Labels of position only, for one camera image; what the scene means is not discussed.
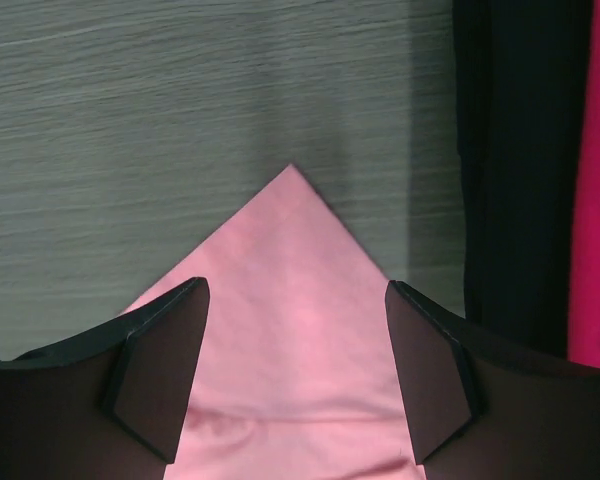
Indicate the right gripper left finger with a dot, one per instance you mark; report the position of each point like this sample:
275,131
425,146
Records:
110,402

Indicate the light pink t shirt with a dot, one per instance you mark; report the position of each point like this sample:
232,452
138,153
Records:
296,378

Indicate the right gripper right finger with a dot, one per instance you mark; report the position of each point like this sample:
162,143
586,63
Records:
479,407

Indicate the folded black t shirt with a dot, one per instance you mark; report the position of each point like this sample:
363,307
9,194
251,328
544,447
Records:
521,69

